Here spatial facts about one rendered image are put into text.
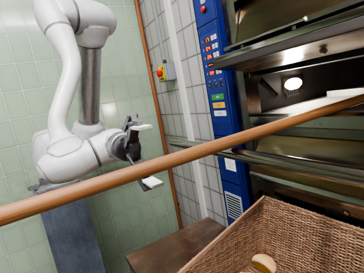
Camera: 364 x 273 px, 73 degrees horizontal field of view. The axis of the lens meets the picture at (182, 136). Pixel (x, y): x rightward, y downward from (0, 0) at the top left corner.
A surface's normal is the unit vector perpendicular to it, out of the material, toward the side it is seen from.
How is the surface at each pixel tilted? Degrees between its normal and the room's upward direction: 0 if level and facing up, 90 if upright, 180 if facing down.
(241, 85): 90
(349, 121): 90
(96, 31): 124
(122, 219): 90
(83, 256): 90
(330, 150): 70
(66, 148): 58
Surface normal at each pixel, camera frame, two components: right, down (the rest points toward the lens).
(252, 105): 0.49, 0.07
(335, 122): -0.86, 0.24
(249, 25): -0.87, -0.11
